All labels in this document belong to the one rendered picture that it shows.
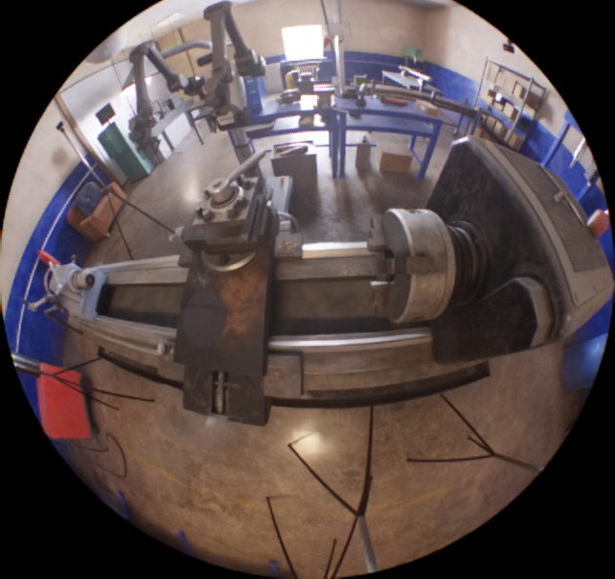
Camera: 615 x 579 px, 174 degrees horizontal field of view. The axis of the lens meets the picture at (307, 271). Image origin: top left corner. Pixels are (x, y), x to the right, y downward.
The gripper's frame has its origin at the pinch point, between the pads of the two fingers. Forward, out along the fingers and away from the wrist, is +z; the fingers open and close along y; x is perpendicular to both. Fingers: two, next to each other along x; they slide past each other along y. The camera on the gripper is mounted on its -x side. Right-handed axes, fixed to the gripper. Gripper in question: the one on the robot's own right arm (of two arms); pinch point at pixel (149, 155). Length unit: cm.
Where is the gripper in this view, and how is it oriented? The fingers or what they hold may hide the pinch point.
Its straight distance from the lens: 116.0
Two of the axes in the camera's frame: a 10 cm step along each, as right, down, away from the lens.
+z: 0.5, 8.3, 5.5
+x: 0.9, -5.6, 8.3
